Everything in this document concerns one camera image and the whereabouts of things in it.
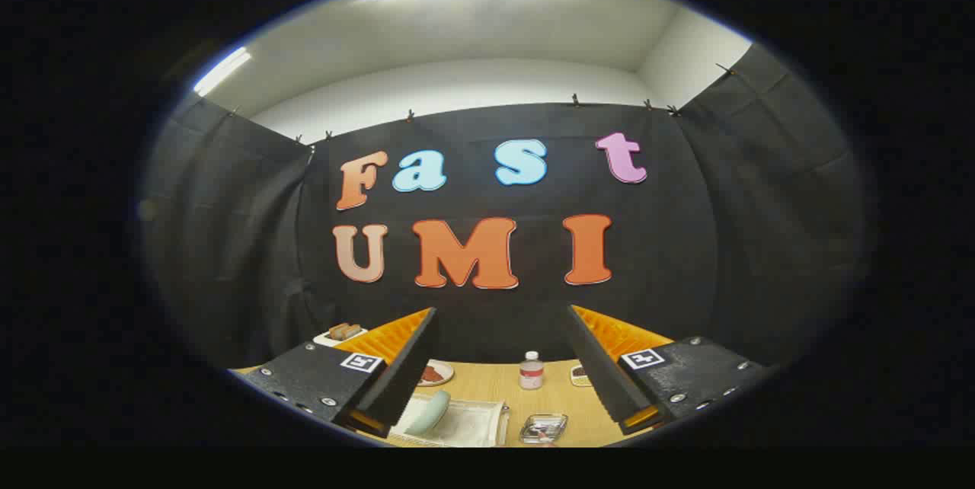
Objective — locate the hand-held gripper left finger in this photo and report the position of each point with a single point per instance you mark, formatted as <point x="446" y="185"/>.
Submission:
<point x="407" y="367"/>

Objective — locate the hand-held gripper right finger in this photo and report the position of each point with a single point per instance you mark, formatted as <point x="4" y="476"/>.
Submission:
<point x="602" y="371"/>

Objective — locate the pale green plate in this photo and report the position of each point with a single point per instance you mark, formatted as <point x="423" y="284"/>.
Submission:
<point x="428" y="411"/>

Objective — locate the beige plate with meat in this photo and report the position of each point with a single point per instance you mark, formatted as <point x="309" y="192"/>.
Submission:
<point x="445" y="378"/>

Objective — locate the white divided tray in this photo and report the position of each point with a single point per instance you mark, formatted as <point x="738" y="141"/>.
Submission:
<point x="579" y="376"/>

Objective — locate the red meat piece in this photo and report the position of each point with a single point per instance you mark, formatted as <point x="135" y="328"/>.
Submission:
<point x="432" y="375"/>

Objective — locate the clear bottle red label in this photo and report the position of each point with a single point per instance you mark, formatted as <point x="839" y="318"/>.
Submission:
<point x="531" y="373"/>

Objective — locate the brown toast slice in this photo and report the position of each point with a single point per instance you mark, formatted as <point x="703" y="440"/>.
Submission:
<point x="344" y="330"/>

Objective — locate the cream toaster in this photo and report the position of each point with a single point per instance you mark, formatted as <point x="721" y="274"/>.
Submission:
<point x="335" y="338"/>

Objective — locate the white drainer mat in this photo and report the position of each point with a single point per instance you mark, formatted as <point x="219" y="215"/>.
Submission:
<point x="472" y="428"/>

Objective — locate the ceiling light strip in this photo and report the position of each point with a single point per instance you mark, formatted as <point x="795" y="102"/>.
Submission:
<point x="222" y="71"/>

